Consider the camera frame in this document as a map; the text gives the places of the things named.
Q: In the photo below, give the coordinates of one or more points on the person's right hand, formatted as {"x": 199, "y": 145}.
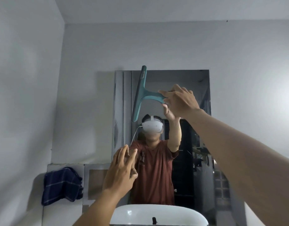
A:
{"x": 183, "y": 103}

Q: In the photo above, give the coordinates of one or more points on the person's left hand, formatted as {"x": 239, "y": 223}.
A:
{"x": 119, "y": 176}

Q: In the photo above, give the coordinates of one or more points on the person's right thumb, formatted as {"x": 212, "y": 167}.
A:
{"x": 164, "y": 93}

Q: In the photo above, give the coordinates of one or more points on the person's left thumb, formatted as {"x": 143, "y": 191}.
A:
{"x": 133, "y": 177}

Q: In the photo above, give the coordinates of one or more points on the person's left middle finger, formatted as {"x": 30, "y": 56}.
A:
{"x": 123, "y": 155}

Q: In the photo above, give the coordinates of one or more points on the teal window squeegee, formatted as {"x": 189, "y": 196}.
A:
{"x": 144, "y": 94}

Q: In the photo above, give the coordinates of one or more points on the person's right forearm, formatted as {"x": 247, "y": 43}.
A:
{"x": 241, "y": 157}

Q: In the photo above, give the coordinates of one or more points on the person's left forearm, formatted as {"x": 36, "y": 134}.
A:
{"x": 99, "y": 209}

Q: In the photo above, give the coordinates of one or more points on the white ceramic sink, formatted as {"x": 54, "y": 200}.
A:
{"x": 139, "y": 215}

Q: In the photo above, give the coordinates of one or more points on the black sink faucet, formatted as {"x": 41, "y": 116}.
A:
{"x": 154, "y": 221}

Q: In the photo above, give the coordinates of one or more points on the dark blue checked towel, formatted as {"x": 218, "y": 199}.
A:
{"x": 62, "y": 185}

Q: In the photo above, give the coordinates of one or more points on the rectangular wall mirror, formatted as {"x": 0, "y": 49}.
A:
{"x": 196, "y": 79}

